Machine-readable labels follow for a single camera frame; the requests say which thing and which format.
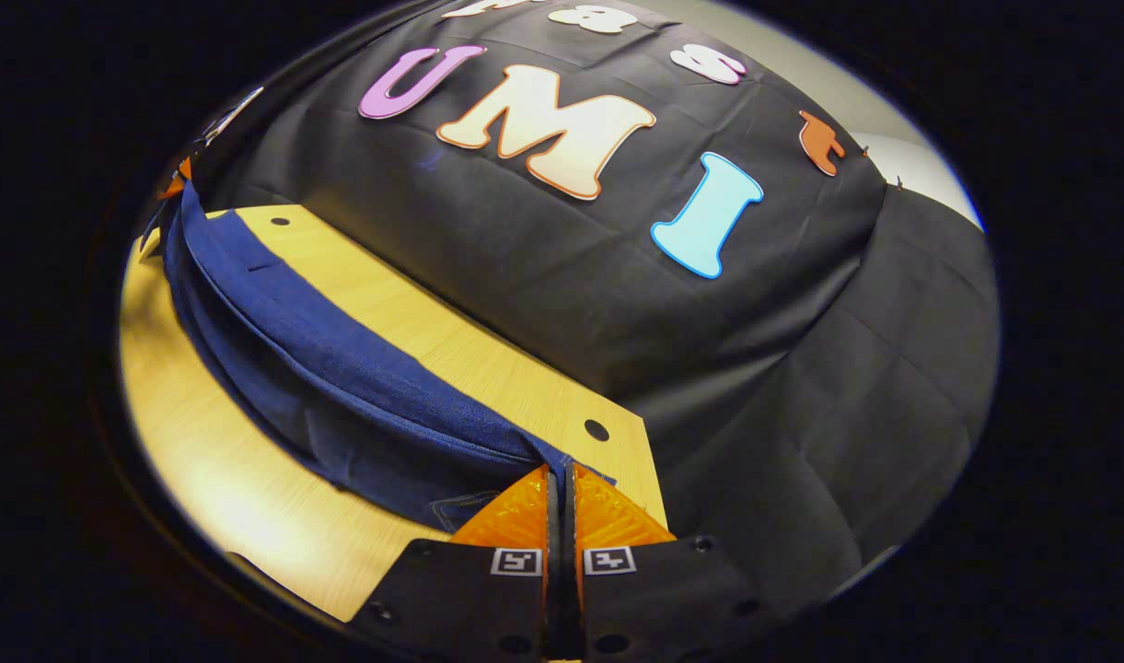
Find black backdrop cloth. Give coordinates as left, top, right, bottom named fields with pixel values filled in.
left=193, top=0, right=1002, bottom=618

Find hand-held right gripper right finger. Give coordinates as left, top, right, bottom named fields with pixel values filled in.
left=562, top=460, right=783, bottom=663

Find blue denim jeans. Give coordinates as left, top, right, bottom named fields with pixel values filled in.
left=161, top=180, right=618, bottom=535

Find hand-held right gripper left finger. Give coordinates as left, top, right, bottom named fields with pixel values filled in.
left=345, top=463, right=561, bottom=663

